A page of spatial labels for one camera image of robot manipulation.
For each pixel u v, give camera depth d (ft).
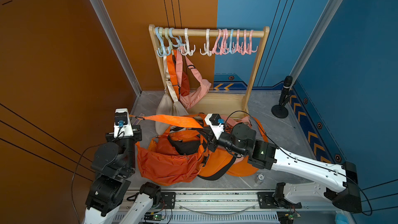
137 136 1.62
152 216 2.33
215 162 2.55
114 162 1.17
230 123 3.12
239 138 1.47
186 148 2.69
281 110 3.47
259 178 2.44
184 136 2.84
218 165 2.46
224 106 3.68
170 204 2.38
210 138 1.75
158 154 2.22
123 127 1.34
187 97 3.53
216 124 1.61
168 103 3.08
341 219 2.18
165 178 2.23
